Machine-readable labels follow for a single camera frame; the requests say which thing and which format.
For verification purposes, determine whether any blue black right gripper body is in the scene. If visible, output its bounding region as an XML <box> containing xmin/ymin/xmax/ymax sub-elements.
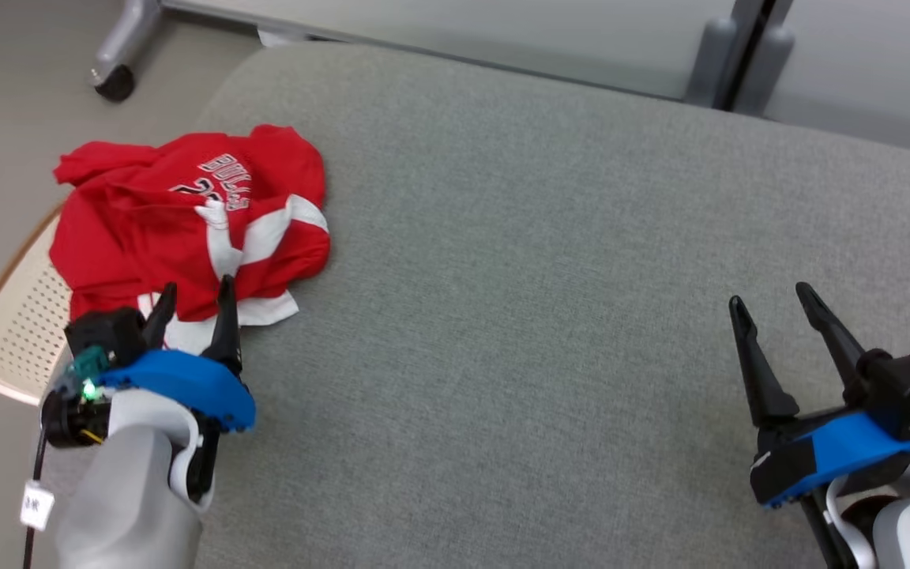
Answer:
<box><xmin>750</xmin><ymin>405</ymin><xmax>910</xmax><ymax>508</ymax></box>

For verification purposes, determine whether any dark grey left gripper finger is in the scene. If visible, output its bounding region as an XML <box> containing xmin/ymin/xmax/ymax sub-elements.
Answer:
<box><xmin>143</xmin><ymin>282</ymin><xmax>179</xmax><ymax>349</ymax></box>
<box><xmin>201</xmin><ymin>274</ymin><xmax>244</xmax><ymax>372</ymax></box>

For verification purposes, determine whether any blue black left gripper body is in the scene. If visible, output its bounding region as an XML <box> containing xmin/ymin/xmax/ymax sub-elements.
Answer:
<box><xmin>40</xmin><ymin>348</ymin><xmax>257</xmax><ymax>503</ymax></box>

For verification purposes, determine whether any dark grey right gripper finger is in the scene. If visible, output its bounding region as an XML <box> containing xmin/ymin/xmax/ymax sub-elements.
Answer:
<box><xmin>795</xmin><ymin>282</ymin><xmax>871</xmax><ymax>388</ymax></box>
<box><xmin>728</xmin><ymin>295</ymin><xmax>801</xmax><ymax>429</ymax></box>

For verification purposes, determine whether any red white basketball jersey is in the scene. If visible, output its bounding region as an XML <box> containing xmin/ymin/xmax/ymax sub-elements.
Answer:
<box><xmin>50</xmin><ymin>124</ymin><xmax>328</xmax><ymax>354</ymax></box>

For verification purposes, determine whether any cream perforated laundry basket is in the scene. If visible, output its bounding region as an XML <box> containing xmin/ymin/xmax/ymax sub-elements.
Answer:
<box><xmin>0</xmin><ymin>202</ymin><xmax>77</xmax><ymax>405</ymax></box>

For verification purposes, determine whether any light grey partition panel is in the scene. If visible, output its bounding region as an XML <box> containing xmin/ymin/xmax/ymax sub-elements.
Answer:
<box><xmin>161</xmin><ymin>0</ymin><xmax>740</xmax><ymax>101</ymax></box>
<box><xmin>771</xmin><ymin>0</ymin><xmax>910</xmax><ymax>159</ymax></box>

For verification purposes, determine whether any grey leg with black castor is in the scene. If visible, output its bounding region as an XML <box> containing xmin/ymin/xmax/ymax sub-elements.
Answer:
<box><xmin>90</xmin><ymin>0</ymin><xmax>165</xmax><ymax>102</ymax></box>

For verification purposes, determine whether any white left cable tag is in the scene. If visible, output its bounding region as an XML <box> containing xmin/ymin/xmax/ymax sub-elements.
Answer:
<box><xmin>19</xmin><ymin>482</ymin><xmax>55</xmax><ymax>530</ymax></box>

